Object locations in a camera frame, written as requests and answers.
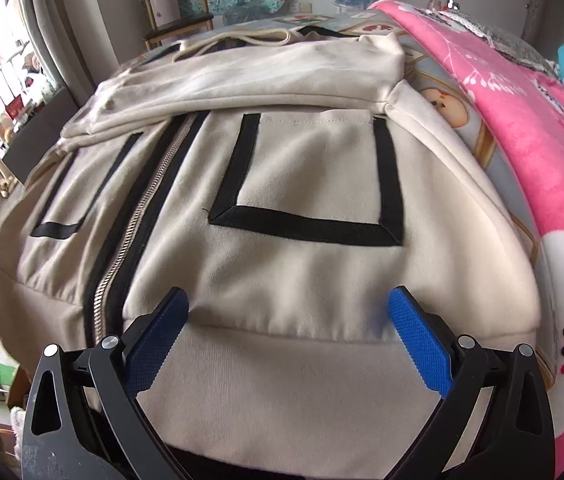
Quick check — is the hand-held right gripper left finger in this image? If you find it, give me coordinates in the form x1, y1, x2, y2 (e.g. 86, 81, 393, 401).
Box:
21, 287, 190, 480

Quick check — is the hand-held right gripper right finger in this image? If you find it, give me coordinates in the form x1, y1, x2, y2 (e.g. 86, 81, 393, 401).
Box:
387, 286, 558, 480

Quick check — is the cream zip jacket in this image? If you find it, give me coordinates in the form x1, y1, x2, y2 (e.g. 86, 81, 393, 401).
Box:
0, 25, 543, 480

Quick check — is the fruit print tablecloth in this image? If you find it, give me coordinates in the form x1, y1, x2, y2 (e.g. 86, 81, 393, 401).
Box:
127, 10, 543, 281

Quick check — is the pink floral blanket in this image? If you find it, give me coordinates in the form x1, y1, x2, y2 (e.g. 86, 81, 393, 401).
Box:
367, 0, 564, 480

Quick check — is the grey curtain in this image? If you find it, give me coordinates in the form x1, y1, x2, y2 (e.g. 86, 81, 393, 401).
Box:
14, 0, 93, 111

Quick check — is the silver lace cloth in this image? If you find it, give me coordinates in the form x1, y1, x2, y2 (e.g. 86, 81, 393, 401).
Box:
427, 7, 560, 78

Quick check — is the wooden chair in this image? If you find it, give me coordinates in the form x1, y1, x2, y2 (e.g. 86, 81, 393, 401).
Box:
138, 0, 214, 51

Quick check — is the pale pink tall box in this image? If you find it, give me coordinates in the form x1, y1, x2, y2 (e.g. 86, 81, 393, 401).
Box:
141, 0, 179, 31

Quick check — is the empty clear water jug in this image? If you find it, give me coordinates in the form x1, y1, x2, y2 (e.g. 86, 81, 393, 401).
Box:
224, 2, 263, 25

